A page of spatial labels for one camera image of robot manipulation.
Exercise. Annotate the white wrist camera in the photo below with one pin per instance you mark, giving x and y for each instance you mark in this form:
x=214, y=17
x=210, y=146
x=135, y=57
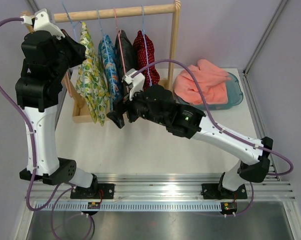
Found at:
x=135, y=83
x=41, y=20

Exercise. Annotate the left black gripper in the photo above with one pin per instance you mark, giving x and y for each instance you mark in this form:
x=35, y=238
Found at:
x=78, y=50

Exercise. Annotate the yellow lemon print skirt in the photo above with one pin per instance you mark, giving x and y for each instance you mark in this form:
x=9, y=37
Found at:
x=91, y=83

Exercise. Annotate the pink pleated skirt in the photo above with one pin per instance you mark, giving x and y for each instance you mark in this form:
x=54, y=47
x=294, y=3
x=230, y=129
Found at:
x=211, y=79

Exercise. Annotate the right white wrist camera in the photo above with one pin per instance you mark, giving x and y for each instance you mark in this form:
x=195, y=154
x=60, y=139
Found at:
x=135, y=83

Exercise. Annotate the aluminium frame post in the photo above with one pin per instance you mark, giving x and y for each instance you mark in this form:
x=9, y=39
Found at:
x=33, y=6
x=266, y=34

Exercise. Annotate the red dotted skirt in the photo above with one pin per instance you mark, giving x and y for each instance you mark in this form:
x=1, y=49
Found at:
x=138, y=45

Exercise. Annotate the teal plastic tub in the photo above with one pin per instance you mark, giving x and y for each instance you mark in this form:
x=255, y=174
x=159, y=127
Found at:
x=234, y=94

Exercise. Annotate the wooden clothes rack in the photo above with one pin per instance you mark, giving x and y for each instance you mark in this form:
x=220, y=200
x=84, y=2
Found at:
x=80, y=112

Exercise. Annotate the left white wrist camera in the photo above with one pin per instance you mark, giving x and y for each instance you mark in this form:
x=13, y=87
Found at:
x=41, y=20

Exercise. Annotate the dark grey dotted skirt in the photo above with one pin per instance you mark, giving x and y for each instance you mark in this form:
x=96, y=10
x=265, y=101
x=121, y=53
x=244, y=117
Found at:
x=129, y=52

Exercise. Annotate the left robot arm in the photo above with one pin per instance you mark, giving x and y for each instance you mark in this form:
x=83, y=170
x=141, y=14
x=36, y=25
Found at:
x=47, y=58

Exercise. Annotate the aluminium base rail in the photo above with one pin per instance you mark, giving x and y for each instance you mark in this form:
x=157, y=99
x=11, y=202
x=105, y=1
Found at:
x=186, y=187

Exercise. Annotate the slotted grey cable duct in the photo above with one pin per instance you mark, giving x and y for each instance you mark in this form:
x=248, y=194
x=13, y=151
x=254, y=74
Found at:
x=135, y=206

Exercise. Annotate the left aluminium frame post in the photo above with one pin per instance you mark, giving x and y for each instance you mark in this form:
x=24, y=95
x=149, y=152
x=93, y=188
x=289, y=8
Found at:
x=33, y=6

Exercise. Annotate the right aluminium frame post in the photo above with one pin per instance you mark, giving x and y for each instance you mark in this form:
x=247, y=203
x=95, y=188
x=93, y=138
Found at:
x=266, y=34

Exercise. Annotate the blue floral skirt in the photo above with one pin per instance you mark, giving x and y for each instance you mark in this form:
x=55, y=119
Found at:
x=111, y=100

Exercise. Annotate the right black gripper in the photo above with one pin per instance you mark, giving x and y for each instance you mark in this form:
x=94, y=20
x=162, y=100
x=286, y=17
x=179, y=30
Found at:
x=121, y=107

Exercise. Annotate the pink wire hanger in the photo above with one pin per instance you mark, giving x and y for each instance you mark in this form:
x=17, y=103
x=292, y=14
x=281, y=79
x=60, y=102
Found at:
x=66, y=81

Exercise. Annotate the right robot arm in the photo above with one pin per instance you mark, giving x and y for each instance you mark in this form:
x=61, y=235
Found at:
x=253, y=158

